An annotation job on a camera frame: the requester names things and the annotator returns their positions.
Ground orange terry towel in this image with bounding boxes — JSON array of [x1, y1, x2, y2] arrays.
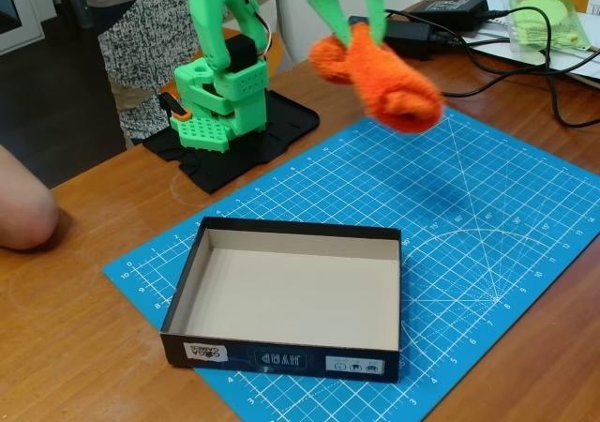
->
[[308, 23, 444, 135]]

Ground person's bare forearm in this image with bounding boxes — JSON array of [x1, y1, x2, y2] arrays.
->
[[0, 144, 60, 251]]

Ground black power adapter blue light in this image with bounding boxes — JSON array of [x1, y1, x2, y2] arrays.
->
[[347, 15, 433, 61]]

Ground flat black power adapter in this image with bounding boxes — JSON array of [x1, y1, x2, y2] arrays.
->
[[409, 0, 489, 32]]

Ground green plastic bag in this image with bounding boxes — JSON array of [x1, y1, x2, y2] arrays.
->
[[507, 0, 594, 53]]

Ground orange black table clamp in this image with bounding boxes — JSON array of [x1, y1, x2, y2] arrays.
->
[[157, 92, 191, 123]]

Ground person in patterned garment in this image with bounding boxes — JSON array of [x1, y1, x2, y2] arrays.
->
[[77, 0, 287, 144]]

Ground white paper sheets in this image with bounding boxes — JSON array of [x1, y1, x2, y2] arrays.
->
[[461, 14, 600, 90]]

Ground blue cutting mat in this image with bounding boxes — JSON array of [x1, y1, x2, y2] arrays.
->
[[101, 107, 600, 422]]

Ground black cardboard box tray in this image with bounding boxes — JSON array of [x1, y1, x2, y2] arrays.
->
[[159, 216, 403, 384]]

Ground white framed glass door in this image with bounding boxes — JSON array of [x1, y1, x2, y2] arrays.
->
[[0, 0, 46, 57]]

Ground red white servo cable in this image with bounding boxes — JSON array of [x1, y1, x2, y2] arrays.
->
[[232, 0, 274, 60]]

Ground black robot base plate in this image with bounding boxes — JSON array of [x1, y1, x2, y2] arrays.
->
[[142, 88, 323, 194]]

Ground black power cable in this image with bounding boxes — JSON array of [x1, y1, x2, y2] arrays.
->
[[482, 5, 600, 128], [383, 8, 600, 99]]

